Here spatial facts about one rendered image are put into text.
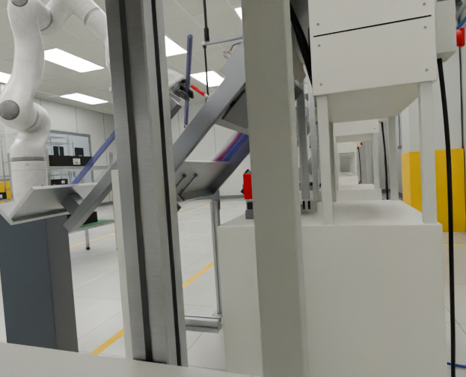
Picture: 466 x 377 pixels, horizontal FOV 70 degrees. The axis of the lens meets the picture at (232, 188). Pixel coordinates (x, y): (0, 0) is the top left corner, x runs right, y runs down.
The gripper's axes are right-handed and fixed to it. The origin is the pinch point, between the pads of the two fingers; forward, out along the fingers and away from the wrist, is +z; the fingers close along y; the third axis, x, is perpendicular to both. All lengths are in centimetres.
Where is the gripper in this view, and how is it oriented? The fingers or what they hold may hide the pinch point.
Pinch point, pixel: (186, 94)
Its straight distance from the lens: 130.5
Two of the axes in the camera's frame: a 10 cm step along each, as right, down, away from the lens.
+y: 6.5, -6.1, 4.4
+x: -0.2, 5.7, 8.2
